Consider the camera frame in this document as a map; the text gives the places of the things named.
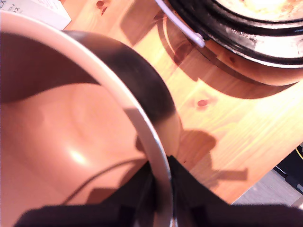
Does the black Philips rice cooker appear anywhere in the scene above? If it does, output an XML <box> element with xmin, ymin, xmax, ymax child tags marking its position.
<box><xmin>165</xmin><ymin>0</ymin><xmax>303</xmax><ymax>70</ymax></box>

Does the white cooker carry handle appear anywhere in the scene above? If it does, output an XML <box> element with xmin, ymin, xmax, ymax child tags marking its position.
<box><xmin>153</xmin><ymin>0</ymin><xmax>205</xmax><ymax>48</ymax></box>

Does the rice cooker pot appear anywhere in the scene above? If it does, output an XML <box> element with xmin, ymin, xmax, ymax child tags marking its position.
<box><xmin>0</xmin><ymin>10</ymin><xmax>183</xmax><ymax>227</ymax></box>

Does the black device with yellow cable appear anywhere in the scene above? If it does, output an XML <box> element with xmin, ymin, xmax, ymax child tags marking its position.
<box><xmin>273</xmin><ymin>144</ymin><xmax>303</xmax><ymax>195</ymax></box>

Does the white printed cardboard box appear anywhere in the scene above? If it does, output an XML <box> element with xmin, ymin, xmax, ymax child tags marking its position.
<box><xmin>0</xmin><ymin>0</ymin><xmax>72</xmax><ymax>31</ymax></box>

